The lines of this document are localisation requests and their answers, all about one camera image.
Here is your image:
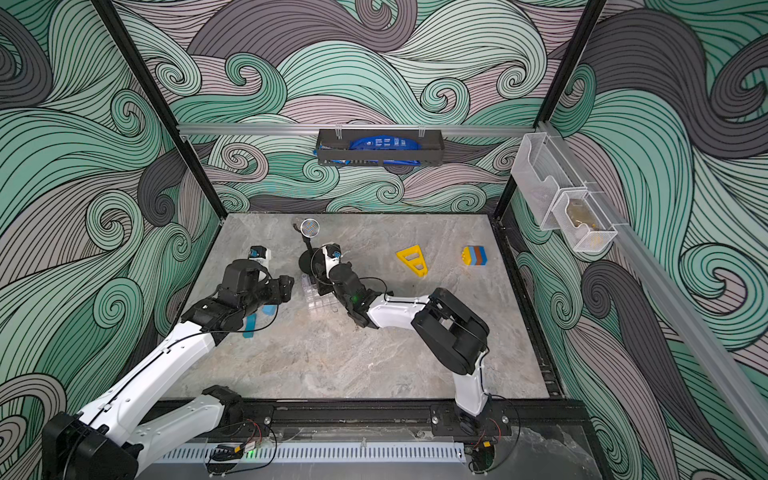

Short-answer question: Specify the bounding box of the multicolour block stack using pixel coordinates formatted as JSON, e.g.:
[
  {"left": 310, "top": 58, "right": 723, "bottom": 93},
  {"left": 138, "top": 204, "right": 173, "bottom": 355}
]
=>
[{"left": 461, "top": 245, "right": 488, "bottom": 266}]

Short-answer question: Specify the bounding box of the white slotted cable duct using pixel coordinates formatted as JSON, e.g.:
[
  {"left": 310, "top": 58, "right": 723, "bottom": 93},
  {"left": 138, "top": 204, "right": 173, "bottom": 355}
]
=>
[{"left": 155, "top": 441, "right": 467, "bottom": 464}]

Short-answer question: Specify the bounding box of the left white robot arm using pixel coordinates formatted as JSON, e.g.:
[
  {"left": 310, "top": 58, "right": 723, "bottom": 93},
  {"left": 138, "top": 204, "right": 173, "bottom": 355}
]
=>
[{"left": 42, "top": 259, "right": 295, "bottom": 479}]

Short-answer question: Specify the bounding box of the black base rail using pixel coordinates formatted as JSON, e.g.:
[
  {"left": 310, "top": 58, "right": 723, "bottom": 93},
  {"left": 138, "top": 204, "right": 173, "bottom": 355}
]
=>
[{"left": 192, "top": 397, "right": 597, "bottom": 445}]

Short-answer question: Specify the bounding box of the teal arch block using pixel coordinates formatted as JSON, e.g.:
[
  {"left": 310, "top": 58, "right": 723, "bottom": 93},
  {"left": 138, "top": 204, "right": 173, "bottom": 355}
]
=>
[{"left": 243, "top": 312, "right": 258, "bottom": 338}]

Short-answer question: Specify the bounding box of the clear acrylic lipstick organizer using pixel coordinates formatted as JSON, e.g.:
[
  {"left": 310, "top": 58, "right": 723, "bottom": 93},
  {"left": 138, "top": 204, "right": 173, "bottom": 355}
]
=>
[{"left": 301, "top": 274, "right": 343, "bottom": 318}]

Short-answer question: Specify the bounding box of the blue item in tray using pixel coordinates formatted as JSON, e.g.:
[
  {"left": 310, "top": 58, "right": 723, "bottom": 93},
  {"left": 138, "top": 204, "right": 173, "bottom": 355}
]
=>
[{"left": 349, "top": 135, "right": 421, "bottom": 151}]

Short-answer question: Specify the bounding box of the black wall tray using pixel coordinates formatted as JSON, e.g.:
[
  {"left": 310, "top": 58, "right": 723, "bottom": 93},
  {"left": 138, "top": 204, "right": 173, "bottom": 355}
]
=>
[{"left": 314, "top": 128, "right": 445, "bottom": 167}]

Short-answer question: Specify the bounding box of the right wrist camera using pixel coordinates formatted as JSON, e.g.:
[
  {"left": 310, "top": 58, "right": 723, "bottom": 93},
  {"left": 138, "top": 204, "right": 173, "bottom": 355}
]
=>
[{"left": 321, "top": 243, "right": 342, "bottom": 277}]

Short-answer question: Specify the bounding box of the clear wall bin large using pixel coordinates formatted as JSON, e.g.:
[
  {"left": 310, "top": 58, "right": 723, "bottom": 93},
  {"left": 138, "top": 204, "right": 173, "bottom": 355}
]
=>
[{"left": 511, "top": 132, "right": 586, "bottom": 230}]

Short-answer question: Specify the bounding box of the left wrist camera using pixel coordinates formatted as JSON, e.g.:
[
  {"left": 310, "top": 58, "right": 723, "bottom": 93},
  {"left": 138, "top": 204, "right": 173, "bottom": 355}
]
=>
[{"left": 248, "top": 245, "right": 272, "bottom": 268}]

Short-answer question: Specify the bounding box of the clear wall bin small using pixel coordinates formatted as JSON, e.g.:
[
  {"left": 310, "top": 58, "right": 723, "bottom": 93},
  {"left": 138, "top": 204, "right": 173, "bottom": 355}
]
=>
[{"left": 551, "top": 189, "right": 617, "bottom": 254}]

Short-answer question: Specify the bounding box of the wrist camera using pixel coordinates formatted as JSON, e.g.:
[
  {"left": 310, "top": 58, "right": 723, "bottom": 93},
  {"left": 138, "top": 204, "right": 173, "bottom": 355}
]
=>
[
  {"left": 321, "top": 243, "right": 342, "bottom": 277},
  {"left": 248, "top": 245, "right": 272, "bottom": 268}
]

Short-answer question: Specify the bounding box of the yellow triangle toy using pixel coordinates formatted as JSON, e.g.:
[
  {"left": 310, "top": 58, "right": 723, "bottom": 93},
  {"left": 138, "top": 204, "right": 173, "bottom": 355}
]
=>
[{"left": 396, "top": 245, "right": 429, "bottom": 278}]

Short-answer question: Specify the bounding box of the aluminium rail wall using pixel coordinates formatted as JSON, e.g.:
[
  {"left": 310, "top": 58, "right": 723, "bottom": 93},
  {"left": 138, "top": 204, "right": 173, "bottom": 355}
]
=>
[
  {"left": 177, "top": 122, "right": 535, "bottom": 138},
  {"left": 536, "top": 122, "right": 767, "bottom": 455}
]

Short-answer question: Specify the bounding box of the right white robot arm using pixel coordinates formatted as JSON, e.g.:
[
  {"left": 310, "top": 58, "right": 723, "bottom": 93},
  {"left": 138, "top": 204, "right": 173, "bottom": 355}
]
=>
[{"left": 302, "top": 262, "right": 490, "bottom": 417}]

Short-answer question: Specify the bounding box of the aluminium rail right wall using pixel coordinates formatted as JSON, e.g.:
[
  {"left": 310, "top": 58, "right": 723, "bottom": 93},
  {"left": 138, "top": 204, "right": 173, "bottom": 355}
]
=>
[{"left": 536, "top": 122, "right": 767, "bottom": 455}]

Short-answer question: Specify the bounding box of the aluminium rail back wall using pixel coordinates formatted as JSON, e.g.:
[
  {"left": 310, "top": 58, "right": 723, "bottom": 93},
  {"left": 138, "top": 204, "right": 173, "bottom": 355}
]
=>
[{"left": 177, "top": 122, "right": 535, "bottom": 138}]

